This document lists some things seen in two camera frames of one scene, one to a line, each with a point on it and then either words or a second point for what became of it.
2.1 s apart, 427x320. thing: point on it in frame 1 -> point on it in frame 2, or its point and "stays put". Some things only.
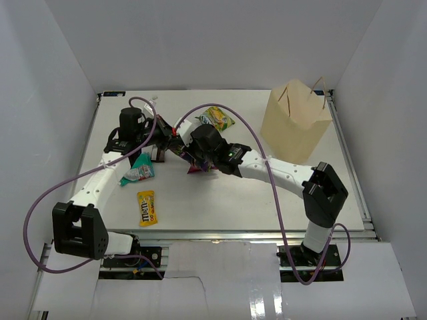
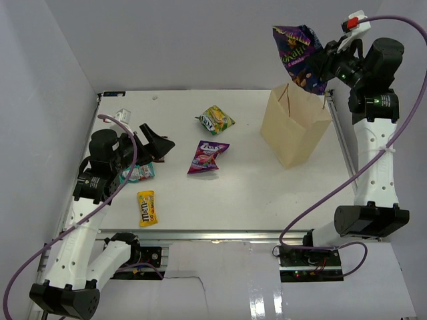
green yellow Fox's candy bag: [216, 117] stays put
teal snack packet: [142, 169] stays put
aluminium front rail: [213, 235] stays put
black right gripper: [194, 140] -> [323, 64]
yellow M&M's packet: [147, 213] stays put
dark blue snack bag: [177, 147] -> [298, 45]
